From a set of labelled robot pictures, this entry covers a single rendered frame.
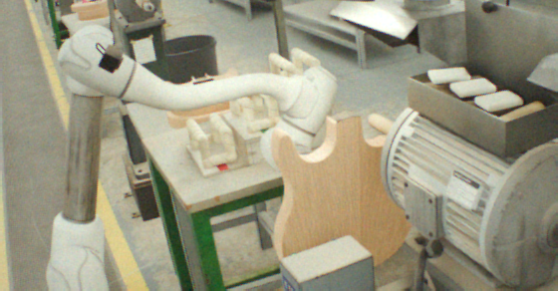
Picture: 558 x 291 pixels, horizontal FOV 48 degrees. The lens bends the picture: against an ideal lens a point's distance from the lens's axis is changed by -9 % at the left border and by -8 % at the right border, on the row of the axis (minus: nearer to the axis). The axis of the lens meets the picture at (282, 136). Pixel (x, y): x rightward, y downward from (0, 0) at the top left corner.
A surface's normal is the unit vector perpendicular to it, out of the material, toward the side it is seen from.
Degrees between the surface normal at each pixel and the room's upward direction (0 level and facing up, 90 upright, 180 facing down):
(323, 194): 91
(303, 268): 0
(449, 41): 90
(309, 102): 81
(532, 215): 85
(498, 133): 90
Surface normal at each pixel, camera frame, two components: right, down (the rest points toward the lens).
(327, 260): -0.13, -0.91
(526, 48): -0.91, 0.26
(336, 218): 0.41, 0.33
